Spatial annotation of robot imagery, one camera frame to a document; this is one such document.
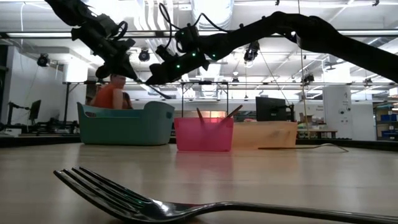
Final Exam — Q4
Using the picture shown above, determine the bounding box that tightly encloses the black aluminium table frame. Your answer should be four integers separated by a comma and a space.
0, 136, 398, 152

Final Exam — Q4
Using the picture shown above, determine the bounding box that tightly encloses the shelf with blue bins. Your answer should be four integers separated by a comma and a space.
372, 101, 398, 141

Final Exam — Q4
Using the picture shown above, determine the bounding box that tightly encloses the silver metal fork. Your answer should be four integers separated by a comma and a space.
53, 167, 398, 224

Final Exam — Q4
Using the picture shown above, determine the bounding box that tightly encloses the small black monitor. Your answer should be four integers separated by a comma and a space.
28, 99, 42, 122

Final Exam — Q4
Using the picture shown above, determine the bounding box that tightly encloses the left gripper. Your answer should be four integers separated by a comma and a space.
71, 26, 139, 81

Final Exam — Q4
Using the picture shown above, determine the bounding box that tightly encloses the person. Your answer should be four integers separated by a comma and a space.
90, 73, 134, 110

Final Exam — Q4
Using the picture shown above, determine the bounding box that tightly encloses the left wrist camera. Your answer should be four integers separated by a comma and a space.
93, 14, 121, 37

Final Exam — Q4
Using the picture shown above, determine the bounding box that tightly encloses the black left camera cable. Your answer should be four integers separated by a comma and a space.
113, 20, 129, 41

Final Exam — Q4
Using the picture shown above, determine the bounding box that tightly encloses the white hanging box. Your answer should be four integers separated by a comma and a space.
63, 60, 89, 83

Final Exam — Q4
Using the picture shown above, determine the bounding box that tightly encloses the orange plastic bin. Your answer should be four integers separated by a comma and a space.
231, 121, 299, 149

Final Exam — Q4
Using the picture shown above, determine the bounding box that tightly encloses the pink plastic bin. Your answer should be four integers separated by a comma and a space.
174, 117, 235, 153

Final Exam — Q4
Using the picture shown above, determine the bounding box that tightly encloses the white pillar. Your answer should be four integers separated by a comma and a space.
322, 85, 353, 141

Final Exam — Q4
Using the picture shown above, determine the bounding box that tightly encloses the large black monitor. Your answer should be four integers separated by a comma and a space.
255, 96, 295, 123

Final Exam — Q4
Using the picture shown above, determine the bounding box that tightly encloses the thin hanging cord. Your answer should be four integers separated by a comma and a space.
297, 0, 311, 139

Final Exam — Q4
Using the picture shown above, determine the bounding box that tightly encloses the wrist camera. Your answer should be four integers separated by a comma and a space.
93, 14, 121, 37
174, 24, 201, 54

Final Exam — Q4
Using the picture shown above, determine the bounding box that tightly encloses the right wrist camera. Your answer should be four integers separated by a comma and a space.
174, 24, 201, 54

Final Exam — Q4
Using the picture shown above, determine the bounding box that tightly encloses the black overhead light bar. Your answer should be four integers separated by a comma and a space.
0, 30, 398, 39

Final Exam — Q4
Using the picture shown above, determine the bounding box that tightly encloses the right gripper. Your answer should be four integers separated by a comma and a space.
146, 45, 211, 85

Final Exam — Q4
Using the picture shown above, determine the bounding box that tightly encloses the background work table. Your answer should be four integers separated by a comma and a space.
297, 124, 339, 140

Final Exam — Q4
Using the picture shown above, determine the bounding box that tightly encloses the silver ceiling duct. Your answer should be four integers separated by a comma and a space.
190, 0, 234, 63

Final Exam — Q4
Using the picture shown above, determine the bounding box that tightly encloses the teal plastic bin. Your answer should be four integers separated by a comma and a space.
76, 101, 175, 146

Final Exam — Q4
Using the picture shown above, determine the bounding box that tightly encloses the black right camera cable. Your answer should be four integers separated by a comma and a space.
158, 2, 233, 50

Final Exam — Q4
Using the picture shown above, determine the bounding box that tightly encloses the black camera cable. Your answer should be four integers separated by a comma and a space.
113, 20, 129, 41
158, 2, 233, 50

